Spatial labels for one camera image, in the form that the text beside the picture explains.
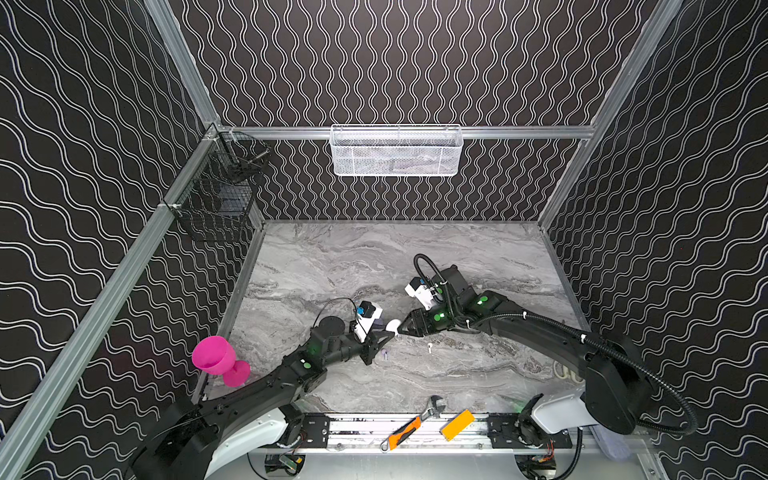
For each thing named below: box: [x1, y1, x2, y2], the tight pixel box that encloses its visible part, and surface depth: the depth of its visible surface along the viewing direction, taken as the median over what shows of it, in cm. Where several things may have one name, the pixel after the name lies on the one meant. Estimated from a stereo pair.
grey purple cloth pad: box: [588, 424, 631, 462], surface depth 72 cm
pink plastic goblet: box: [192, 336, 250, 387], surface depth 74 cm
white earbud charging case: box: [385, 319, 402, 336], surface depth 78 cm
